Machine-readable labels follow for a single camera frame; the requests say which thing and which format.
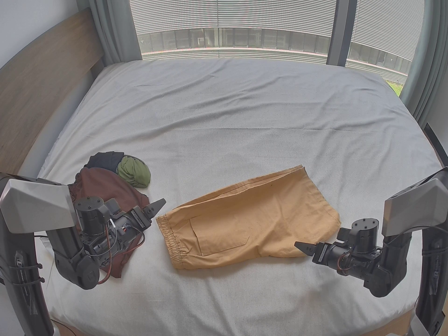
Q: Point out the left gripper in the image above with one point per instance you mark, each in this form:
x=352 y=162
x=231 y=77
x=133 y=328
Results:
x=131 y=226

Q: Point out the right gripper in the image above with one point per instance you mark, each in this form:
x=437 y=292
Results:
x=336 y=257

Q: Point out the tan shorts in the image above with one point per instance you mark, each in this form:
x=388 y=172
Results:
x=245 y=219

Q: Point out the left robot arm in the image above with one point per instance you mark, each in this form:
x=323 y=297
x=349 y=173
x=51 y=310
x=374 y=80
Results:
x=70 y=261

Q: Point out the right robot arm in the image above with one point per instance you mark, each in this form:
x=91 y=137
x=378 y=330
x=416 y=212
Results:
x=388 y=275

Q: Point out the bed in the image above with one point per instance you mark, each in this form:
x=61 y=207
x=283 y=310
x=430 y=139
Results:
x=245 y=117

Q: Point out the brown garment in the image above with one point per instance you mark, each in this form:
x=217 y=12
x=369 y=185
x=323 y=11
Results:
x=108 y=187

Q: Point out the green garment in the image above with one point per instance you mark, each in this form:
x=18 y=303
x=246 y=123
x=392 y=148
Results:
x=134 y=173

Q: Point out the black garment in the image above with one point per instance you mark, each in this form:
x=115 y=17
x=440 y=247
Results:
x=103 y=159

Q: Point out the blue-green curtain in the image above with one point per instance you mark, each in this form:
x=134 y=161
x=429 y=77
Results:
x=425 y=65
x=108 y=19

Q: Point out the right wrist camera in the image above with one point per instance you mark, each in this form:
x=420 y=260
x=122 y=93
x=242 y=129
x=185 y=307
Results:
x=343 y=236

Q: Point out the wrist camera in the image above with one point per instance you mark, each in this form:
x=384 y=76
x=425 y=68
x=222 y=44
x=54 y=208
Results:
x=343 y=236
x=112 y=207

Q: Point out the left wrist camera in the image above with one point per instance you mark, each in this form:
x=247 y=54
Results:
x=112 y=207

